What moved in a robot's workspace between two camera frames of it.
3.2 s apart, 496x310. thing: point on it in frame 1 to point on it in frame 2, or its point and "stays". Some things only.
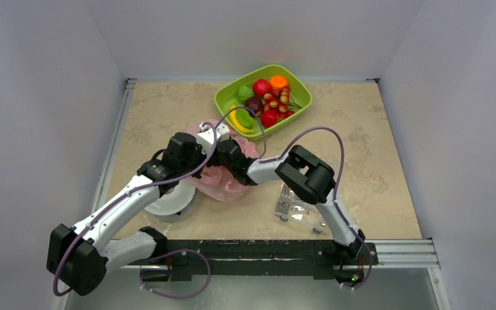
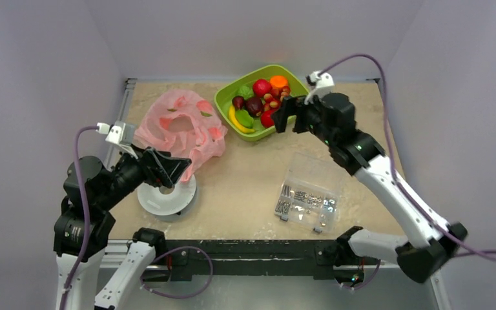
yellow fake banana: [237, 123] stays
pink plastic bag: [218, 182] to [184, 124]
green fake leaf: [243, 117] stays
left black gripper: [197, 149] to [159, 168]
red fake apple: [261, 87] stays
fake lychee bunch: [279, 101] stays
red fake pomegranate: [269, 118] stays
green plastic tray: [225, 95] stays
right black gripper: [234, 157] to [300, 114]
